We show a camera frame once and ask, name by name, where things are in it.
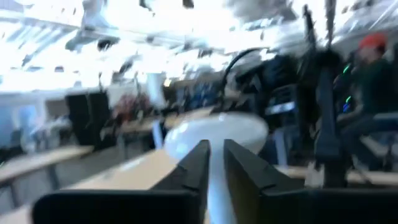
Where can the light wooden desk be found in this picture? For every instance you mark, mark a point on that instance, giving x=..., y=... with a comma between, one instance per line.
x=130, y=174
x=37, y=160

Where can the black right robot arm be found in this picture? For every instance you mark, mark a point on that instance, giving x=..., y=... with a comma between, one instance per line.
x=326, y=124

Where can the white blue pillar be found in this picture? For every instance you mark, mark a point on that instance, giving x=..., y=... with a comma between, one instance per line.
x=155, y=90

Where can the black cabinet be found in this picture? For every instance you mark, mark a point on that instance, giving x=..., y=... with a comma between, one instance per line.
x=88, y=118

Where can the white flood lightbulb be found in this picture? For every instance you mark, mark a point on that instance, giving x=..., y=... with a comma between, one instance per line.
x=217, y=130

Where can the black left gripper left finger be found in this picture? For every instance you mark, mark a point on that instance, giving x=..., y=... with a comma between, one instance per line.
x=140, y=205

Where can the person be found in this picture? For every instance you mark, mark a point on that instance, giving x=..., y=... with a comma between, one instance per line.
x=373, y=81

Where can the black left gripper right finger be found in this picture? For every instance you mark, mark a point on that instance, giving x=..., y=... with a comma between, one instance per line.
x=295, y=207

